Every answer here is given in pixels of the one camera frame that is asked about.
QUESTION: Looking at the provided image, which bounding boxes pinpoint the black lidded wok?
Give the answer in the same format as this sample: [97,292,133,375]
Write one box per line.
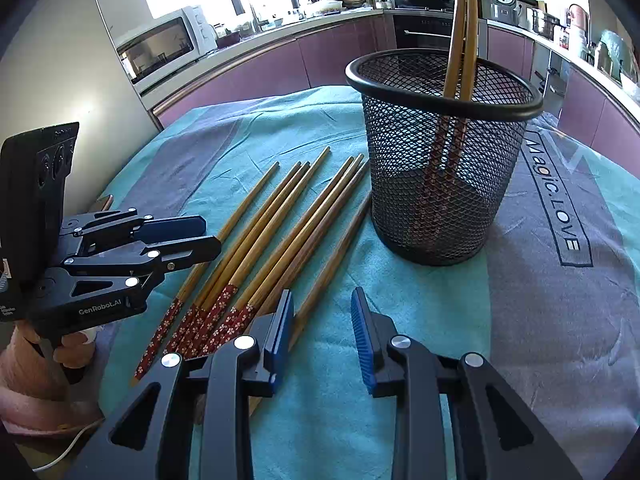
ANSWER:
[395,0,451,11]

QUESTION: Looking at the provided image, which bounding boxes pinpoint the teal plastic cover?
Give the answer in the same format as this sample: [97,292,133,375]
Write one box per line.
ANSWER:
[600,30,632,77]

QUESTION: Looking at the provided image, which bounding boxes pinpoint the teal grey printed tablecloth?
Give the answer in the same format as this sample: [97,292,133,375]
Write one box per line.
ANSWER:
[97,85,640,480]

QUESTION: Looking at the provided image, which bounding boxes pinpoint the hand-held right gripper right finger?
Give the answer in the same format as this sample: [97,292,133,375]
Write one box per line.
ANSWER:
[350,286,576,480]

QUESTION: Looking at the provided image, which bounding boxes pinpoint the white cable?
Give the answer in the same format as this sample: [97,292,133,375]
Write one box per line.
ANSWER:
[40,420,108,473]

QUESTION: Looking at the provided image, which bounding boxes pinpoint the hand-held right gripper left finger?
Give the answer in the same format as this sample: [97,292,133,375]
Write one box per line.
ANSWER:
[65,289,296,480]

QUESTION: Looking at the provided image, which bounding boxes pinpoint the row of wooden chopsticks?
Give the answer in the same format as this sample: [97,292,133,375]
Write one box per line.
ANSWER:
[131,146,373,426]

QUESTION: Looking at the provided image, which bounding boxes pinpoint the white rice cooker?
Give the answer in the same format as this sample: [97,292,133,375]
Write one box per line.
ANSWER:
[486,0,523,25]

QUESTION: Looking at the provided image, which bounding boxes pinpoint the person's left forearm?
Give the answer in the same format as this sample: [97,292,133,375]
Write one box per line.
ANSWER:
[0,340,103,433]

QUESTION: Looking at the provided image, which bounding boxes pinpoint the purple kitchen cabinets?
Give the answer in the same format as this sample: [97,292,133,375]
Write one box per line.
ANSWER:
[150,12,640,161]

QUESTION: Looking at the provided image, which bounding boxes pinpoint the black built-in oven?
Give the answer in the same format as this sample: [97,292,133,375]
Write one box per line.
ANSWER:
[391,14,488,58]

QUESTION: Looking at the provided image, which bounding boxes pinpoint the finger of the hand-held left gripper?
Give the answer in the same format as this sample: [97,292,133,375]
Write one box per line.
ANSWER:
[60,207,208,256]
[44,237,223,305]

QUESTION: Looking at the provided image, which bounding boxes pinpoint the pink electric kettle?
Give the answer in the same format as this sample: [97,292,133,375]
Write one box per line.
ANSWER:
[567,4,591,31]

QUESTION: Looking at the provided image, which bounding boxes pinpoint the white microwave oven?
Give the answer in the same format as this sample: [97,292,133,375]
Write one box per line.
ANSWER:
[116,5,218,98]

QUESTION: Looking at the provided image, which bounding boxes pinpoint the person's left hand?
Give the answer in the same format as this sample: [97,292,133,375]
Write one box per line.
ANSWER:
[19,325,97,368]

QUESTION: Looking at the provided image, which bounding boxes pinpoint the steel stockpot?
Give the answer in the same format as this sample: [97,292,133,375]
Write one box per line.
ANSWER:
[531,7,560,38]

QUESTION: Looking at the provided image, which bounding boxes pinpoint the wooden chopstick floral handle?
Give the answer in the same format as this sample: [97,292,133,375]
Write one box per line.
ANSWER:
[430,0,481,256]
[412,0,471,261]

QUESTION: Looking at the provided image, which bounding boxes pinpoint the black mesh utensil holder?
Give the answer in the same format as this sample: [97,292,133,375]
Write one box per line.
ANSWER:
[345,47,545,267]

